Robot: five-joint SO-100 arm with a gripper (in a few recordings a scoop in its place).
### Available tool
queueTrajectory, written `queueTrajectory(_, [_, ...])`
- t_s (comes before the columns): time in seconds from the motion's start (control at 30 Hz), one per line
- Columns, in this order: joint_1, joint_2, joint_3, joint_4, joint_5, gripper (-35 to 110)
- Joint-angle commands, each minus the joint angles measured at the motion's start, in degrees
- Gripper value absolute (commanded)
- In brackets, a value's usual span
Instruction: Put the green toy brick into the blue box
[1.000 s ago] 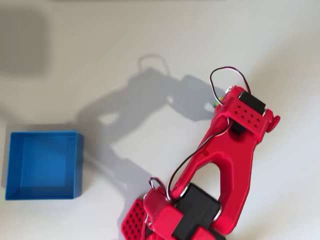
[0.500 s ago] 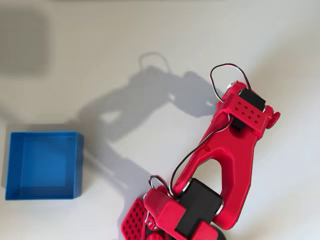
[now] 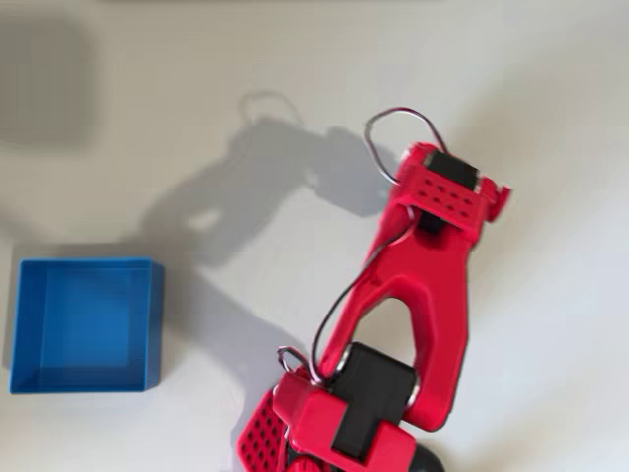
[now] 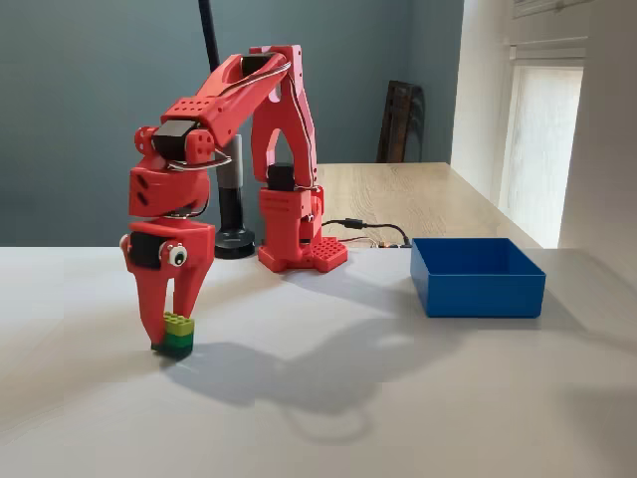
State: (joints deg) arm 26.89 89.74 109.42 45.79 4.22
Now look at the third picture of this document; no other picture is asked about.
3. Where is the red perforated robot base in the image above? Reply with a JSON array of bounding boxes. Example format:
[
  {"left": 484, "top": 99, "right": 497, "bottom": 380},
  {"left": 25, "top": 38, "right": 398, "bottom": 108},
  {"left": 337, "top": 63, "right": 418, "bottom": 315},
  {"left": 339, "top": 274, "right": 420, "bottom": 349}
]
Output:
[{"left": 236, "top": 390, "right": 296, "bottom": 472}]

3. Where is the thin red black servo wire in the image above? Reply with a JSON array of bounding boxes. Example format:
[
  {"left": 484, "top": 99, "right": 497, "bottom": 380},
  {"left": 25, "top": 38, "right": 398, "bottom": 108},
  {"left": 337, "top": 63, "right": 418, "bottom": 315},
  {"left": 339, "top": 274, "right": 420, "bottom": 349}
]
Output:
[
  {"left": 364, "top": 106, "right": 446, "bottom": 188},
  {"left": 276, "top": 345, "right": 311, "bottom": 380},
  {"left": 312, "top": 204, "right": 417, "bottom": 387}
]

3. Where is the blue plastic box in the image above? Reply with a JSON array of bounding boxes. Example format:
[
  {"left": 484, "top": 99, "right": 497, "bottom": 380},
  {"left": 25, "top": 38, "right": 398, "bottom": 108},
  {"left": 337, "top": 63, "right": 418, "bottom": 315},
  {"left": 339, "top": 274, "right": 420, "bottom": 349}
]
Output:
[{"left": 8, "top": 255, "right": 166, "bottom": 395}]

